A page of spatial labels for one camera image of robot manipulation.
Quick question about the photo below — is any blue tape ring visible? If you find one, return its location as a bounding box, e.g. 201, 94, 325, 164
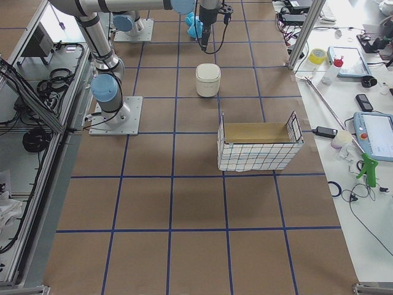
327, 181, 342, 198

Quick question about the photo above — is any grid-patterned cardboard box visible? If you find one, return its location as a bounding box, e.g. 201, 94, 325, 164
217, 111, 305, 172

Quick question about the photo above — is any black remote control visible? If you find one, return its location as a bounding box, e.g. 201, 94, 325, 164
356, 94, 373, 112

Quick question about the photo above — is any aluminium frame post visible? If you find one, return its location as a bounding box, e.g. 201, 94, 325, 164
286, 0, 325, 69

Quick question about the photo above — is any blue plush toy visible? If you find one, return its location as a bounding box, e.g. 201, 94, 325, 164
184, 12, 203, 39

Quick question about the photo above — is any red-capped plastic bottle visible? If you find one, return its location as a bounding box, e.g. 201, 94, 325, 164
321, 56, 343, 85

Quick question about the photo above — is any teach pendant with red button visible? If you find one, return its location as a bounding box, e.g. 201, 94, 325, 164
354, 112, 392, 162

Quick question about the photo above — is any yellow tape roll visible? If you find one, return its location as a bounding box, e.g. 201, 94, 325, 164
308, 48, 327, 65

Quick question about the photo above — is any green-handled reach grabber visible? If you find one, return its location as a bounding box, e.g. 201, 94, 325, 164
300, 76, 378, 187

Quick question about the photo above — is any grey control box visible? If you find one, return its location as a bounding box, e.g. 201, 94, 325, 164
18, 22, 54, 65

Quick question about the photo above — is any crumpled white cloth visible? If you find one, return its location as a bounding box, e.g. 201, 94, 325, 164
0, 170, 23, 237

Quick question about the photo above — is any white paper cup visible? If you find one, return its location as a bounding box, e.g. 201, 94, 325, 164
330, 130, 352, 149

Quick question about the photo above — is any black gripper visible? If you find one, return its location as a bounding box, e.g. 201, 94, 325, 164
199, 0, 219, 51

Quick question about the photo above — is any black power adapter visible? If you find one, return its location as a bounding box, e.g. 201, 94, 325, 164
312, 126, 338, 139

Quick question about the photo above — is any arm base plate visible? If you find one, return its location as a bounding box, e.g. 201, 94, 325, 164
114, 18, 154, 43
88, 96, 143, 136

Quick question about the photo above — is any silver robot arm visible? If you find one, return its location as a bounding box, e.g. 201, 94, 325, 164
112, 10, 144, 36
50, 1, 233, 124

